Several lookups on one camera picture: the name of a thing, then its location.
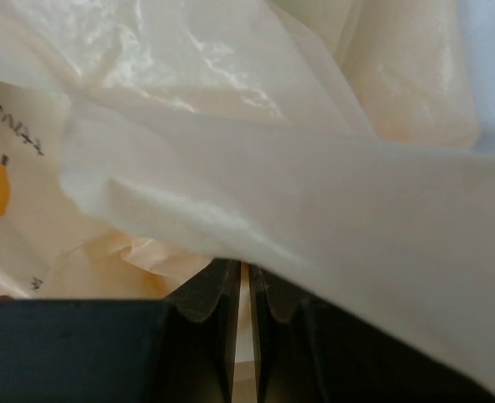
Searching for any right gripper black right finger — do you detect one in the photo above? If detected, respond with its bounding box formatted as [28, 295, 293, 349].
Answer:
[249, 266, 378, 402]

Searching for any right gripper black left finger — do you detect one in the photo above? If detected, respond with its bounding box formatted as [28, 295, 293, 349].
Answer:
[151, 259, 239, 402]

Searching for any translucent banana print plastic bag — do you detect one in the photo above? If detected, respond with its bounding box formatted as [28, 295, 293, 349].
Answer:
[0, 1, 495, 395]

